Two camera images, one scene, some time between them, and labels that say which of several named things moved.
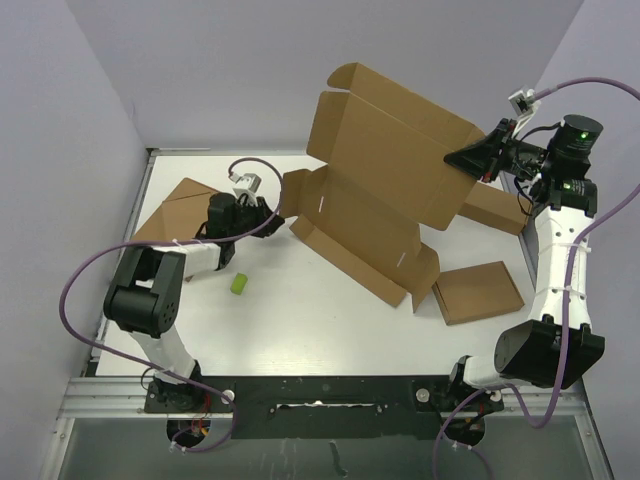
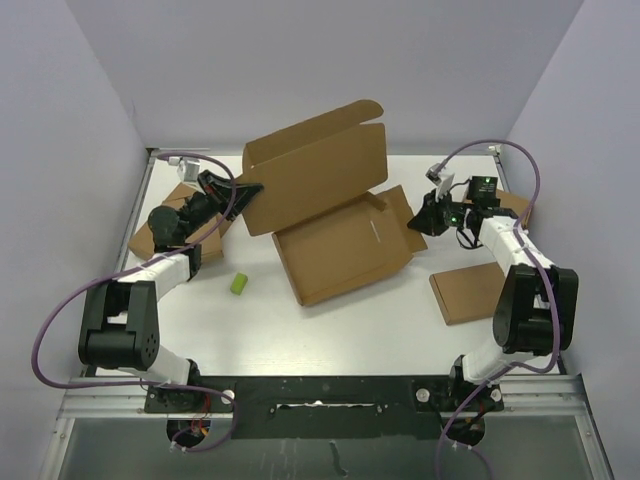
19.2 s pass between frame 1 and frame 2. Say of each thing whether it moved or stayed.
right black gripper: moved
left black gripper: moved
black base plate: stayed
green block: stayed
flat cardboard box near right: stayed
